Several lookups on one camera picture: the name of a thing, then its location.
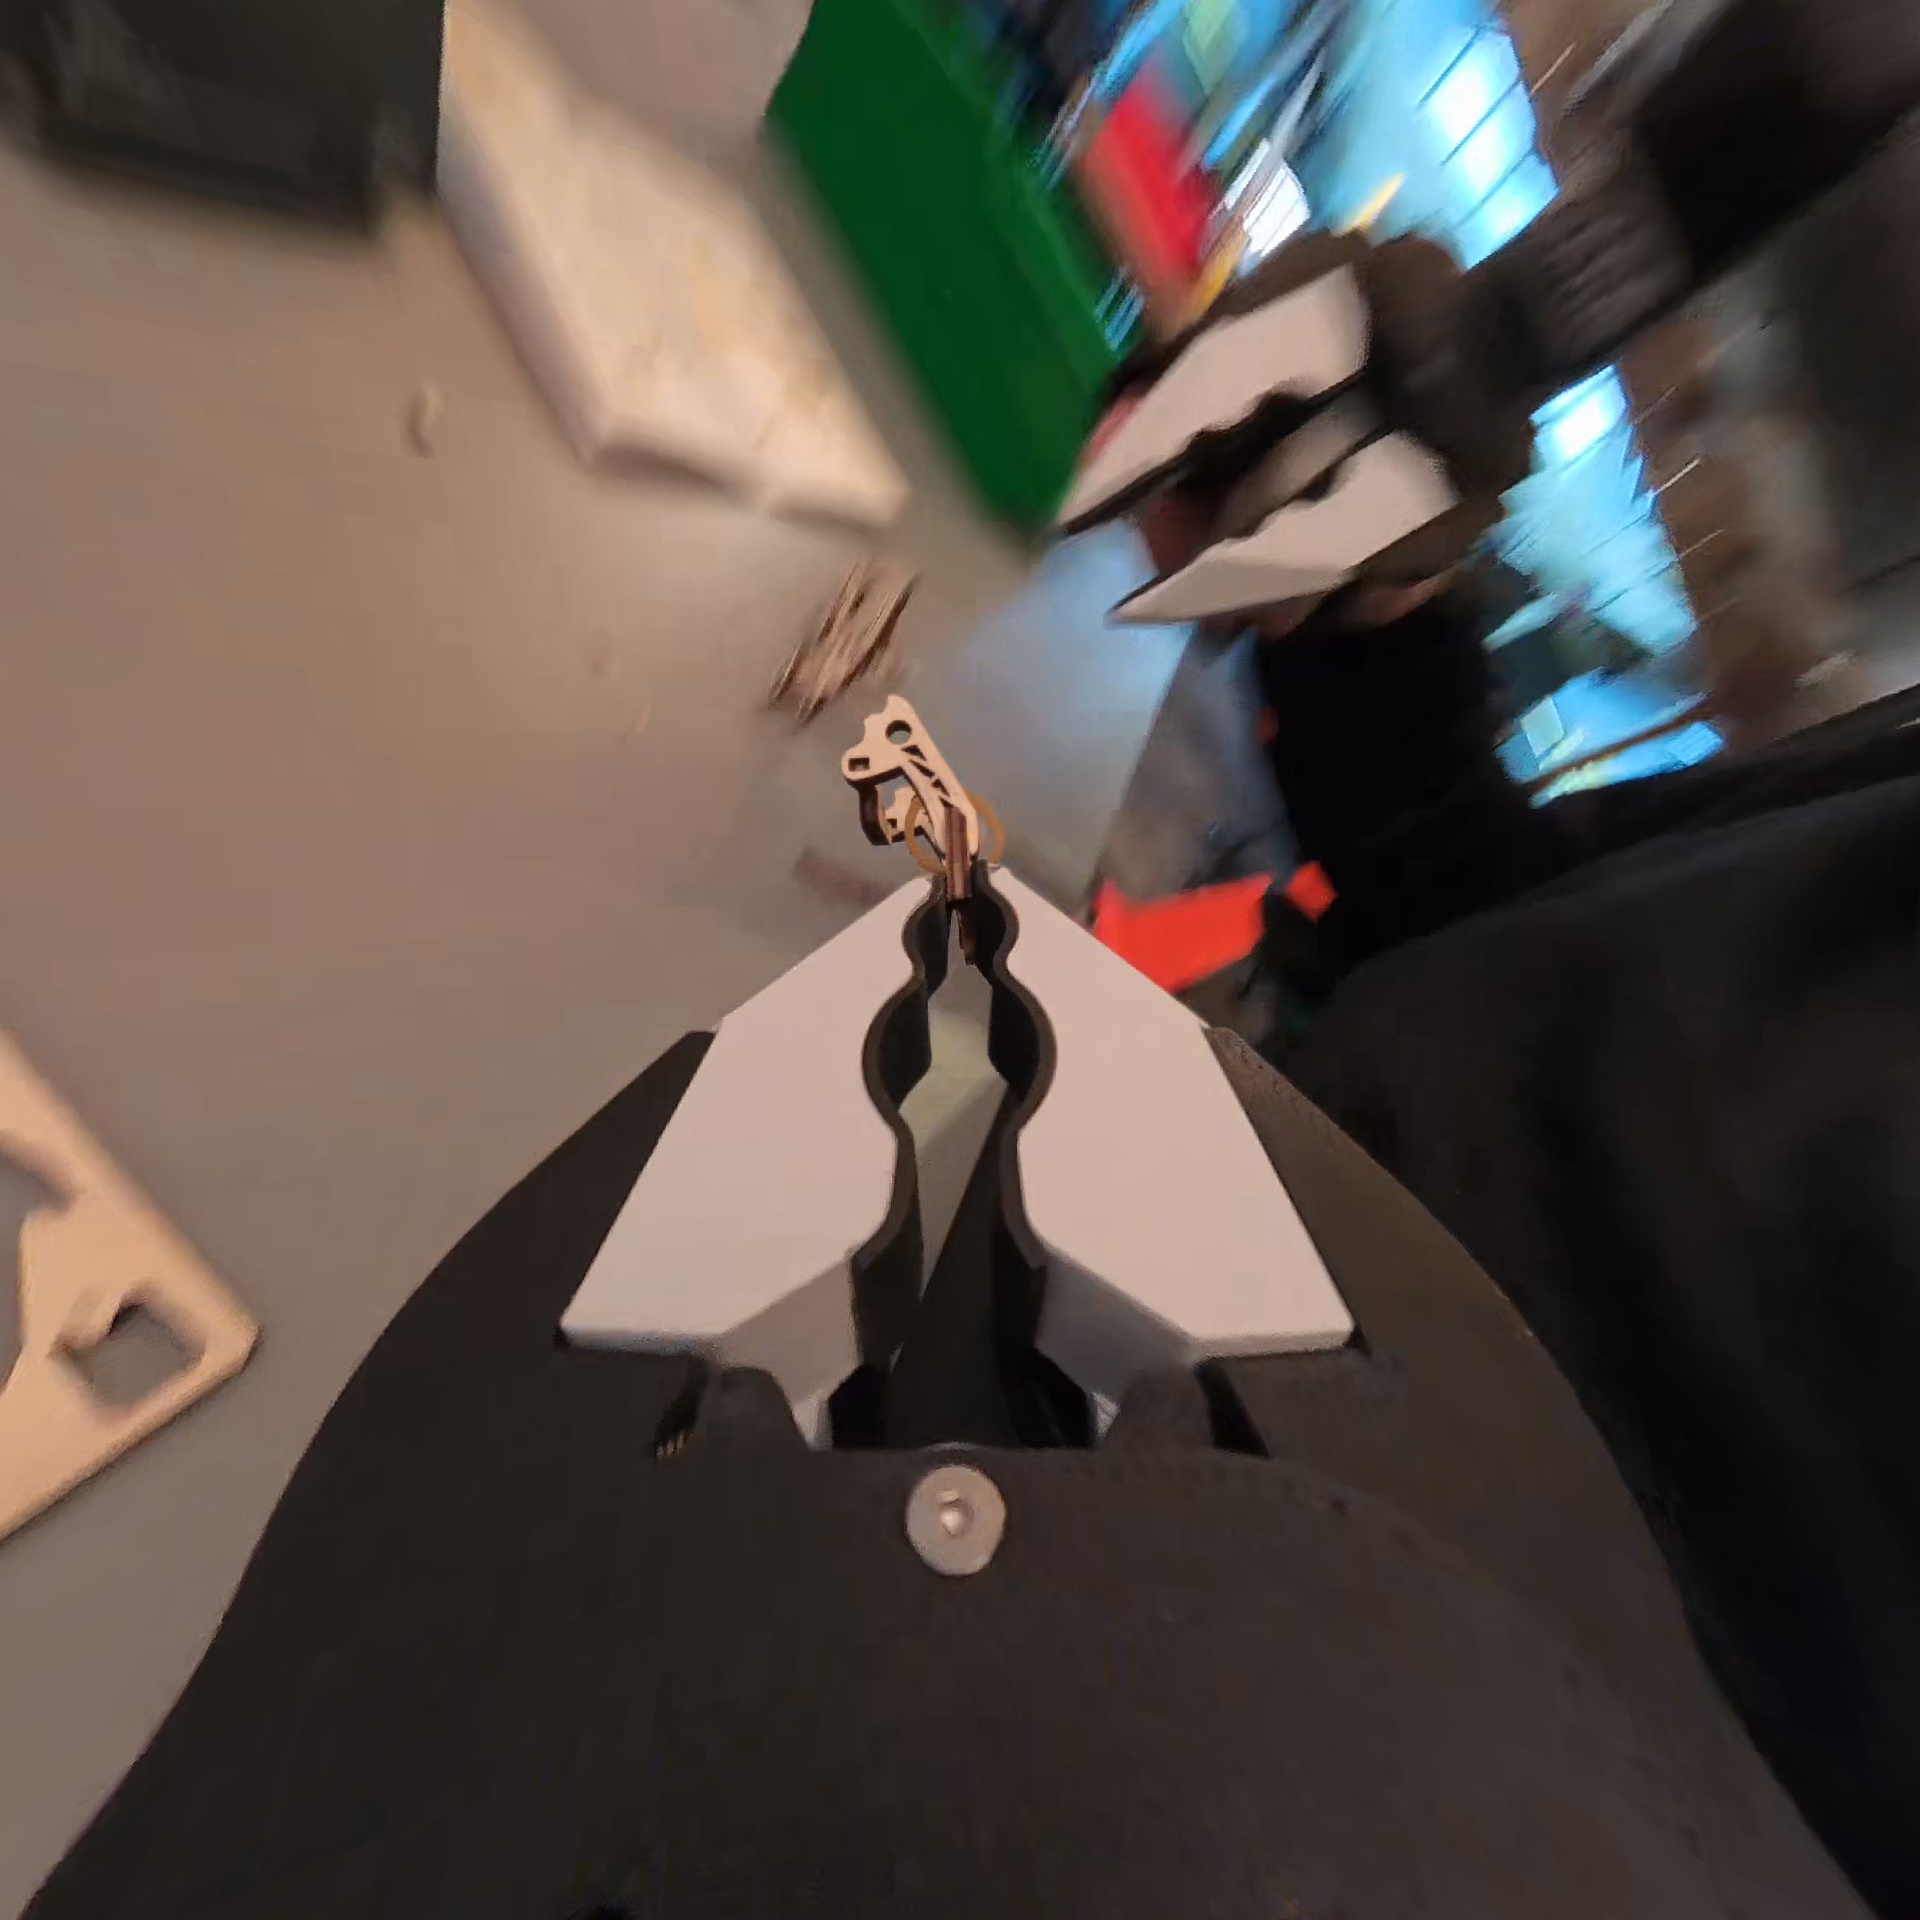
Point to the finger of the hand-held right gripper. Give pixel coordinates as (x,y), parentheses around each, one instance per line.
(1319,532)
(1246,367)

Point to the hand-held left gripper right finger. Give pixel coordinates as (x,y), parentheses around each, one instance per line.
(1171,1200)

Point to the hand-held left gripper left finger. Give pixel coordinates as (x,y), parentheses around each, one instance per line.
(751,1200)

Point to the wooden wishbone part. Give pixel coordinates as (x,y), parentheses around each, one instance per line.
(900,751)

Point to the person's right forearm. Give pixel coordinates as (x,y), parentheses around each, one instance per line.
(1382,751)

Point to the cut out plywood parts sheet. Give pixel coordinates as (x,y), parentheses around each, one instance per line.
(150,1229)

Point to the black model kit box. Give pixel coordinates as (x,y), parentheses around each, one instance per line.
(210,89)

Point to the orange red sheet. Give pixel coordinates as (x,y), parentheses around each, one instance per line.
(1187,931)

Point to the green plastic bin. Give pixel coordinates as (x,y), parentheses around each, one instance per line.
(929,226)

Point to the wooden chassis assembly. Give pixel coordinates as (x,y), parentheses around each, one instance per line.
(840,646)

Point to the open instruction booklet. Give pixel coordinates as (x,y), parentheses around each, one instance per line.
(661,300)

